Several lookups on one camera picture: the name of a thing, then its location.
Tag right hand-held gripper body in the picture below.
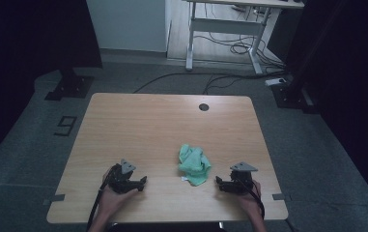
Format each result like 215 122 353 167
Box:
229 161 259 195

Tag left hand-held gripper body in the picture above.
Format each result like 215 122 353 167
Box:
107 159 140 194

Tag green cloth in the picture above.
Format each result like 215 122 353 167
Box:
177 143 212 188

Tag person's right hand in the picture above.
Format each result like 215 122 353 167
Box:
236 180 264 218

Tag person's left hand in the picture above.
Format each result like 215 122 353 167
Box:
98 168 139 218

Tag grey tape strip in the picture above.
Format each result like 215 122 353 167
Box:
42 193 66 207
271 192 292 201

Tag black tape floor mark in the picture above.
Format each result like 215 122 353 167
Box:
53 115 78 137

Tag black stand base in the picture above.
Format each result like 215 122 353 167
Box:
271 81 321 114
44 67 95 102

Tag white power strip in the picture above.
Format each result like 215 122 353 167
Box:
264 77 288 87

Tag dark curtain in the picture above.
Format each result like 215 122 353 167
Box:
0 0 103 169
284 0 368 214

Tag right hand-held gripper cable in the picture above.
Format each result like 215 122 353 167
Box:
235 177 267 220

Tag hand-held gripper cable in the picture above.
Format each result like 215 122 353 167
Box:
235 177 267 220
85 163 122 232

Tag left hand-held gripper cable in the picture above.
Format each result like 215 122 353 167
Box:
85 163 122 232

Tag long black floor cable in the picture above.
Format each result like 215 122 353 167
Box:
132 72 286 95

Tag tangled black cable bundle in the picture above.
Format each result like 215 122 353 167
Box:
193 32 286 74

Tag white metal desk frame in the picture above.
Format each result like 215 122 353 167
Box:
183 0 305 75

